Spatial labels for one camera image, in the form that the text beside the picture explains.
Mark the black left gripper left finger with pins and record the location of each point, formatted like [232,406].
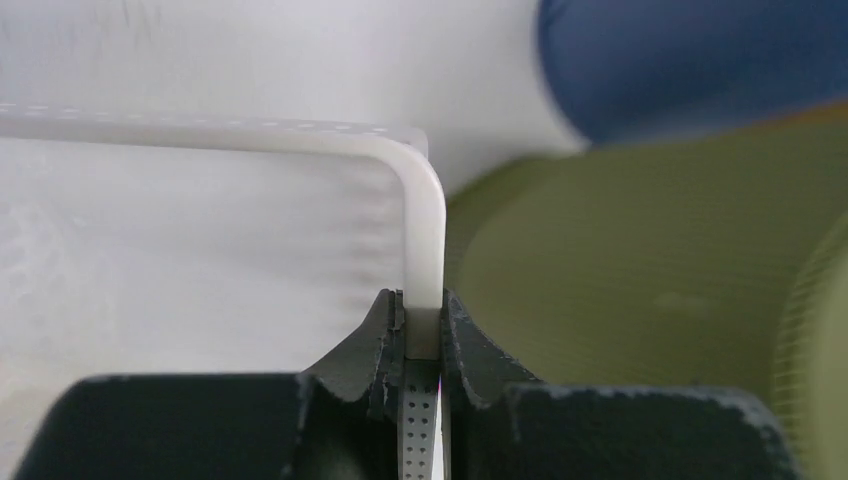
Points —
[335,420]

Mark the white perforated plastic tray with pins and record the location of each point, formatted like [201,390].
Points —
[136,242]

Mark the blue plastic bucket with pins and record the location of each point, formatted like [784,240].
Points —
[640,71]

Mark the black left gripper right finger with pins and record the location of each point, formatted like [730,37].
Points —
[503,422]

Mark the olive green ribbed basket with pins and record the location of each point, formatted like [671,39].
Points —
[721,262]

